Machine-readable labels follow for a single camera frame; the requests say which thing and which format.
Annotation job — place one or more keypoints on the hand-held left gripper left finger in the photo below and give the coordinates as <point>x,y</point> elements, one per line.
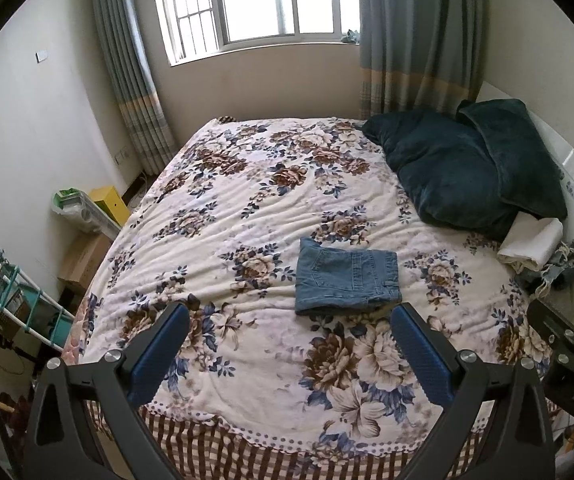
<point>159,355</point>

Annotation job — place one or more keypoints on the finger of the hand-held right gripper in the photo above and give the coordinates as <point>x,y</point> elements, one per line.
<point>552,325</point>

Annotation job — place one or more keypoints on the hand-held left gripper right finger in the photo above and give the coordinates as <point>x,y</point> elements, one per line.
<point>422,355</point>

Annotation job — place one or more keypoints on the blue denim pants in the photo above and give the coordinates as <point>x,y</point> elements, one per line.
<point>342,275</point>

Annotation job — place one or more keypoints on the frayed denim cloth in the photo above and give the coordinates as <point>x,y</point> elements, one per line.
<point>564,260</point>

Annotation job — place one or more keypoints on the white folded cloth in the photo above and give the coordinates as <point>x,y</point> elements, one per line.
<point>529,240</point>

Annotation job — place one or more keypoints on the cardboard box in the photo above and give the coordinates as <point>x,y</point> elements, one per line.
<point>84,260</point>

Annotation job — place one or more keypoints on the teal storage rack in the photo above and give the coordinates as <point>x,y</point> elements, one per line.
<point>42,305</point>

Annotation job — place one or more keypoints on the yellow box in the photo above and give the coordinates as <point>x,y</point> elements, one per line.
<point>109,202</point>

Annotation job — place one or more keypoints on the small dark teal pillow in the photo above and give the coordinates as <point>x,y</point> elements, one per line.
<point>512,150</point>

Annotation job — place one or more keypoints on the large dark teal pillow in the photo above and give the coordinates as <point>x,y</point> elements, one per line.
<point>442,170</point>

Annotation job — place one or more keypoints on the floral bed blanket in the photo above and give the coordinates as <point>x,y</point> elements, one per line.
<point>267,200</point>

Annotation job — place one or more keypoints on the grey-blue striped curtain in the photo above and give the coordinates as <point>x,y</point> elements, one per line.
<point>127,60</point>
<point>417,35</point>

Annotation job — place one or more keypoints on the small teal bundle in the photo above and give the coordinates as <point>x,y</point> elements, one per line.
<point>352,36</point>

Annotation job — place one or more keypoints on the window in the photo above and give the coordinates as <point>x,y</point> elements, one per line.
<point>257,0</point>

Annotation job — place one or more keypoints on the wall socket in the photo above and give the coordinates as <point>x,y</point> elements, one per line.
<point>122,154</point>

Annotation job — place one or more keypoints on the white wall plate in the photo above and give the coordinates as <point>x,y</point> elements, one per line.
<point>42,55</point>

